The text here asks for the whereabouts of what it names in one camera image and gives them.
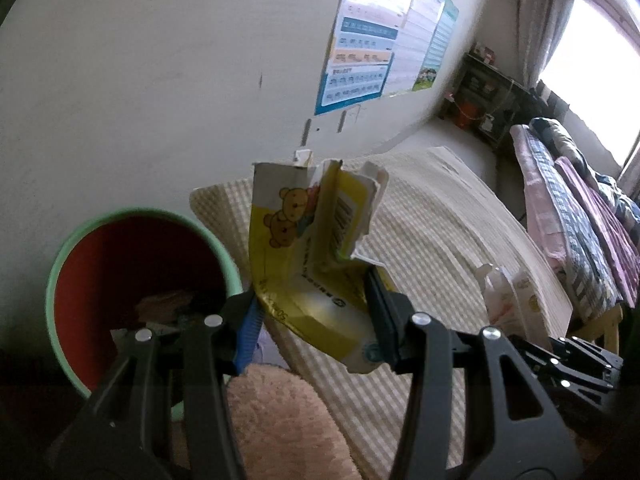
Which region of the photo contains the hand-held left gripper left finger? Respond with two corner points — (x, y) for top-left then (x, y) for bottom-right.
(50, 290), (263, 480)

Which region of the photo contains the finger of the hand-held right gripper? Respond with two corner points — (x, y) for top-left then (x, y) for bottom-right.
(507, 336), (615, 405)
(550, 337), (626, 377)

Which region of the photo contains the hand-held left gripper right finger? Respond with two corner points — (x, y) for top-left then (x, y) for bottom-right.
(364, 265), (583, 480)

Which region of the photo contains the yellow bear print carton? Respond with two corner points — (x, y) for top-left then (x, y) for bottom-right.
(248, 149), (401, 375)

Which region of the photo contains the green trash bin red inside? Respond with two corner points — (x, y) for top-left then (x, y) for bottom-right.
(46, 206), (243, 421)

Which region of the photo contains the lilac plastic bag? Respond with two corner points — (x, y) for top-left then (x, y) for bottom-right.
(252, 337), (281, 366)

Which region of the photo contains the beige checked mat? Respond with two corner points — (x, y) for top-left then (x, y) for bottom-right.
(189, 146), (573, 480)

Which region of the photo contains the purple striped blanket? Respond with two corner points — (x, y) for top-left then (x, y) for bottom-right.
(555, 157), (640, 307)

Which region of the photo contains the grey pillow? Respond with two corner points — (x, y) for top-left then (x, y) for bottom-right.
(530, 117), (588, 176)

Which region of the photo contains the orange container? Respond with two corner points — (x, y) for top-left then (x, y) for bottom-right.
(452, 101), (478, 128)

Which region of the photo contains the dark wooden shelf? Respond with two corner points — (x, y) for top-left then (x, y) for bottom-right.
(440, 45), (546, 151)

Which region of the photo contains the large blue chart poster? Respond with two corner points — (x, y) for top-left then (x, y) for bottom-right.
(314, 0), (426, 116)

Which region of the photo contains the white chart poster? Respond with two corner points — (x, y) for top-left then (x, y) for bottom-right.
(387, 0), (448, 96)

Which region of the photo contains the green bordered poster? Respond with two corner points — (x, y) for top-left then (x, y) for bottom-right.
(412, 0), (460, 92)

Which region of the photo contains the window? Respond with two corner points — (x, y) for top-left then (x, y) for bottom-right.
(537, 0), (640, 166)

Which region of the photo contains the beige curtain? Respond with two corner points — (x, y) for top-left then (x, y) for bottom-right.
(515, 0), (581, 87)

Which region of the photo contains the wooden bed frame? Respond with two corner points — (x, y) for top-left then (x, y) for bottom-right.
(567, 305), (626, 357)

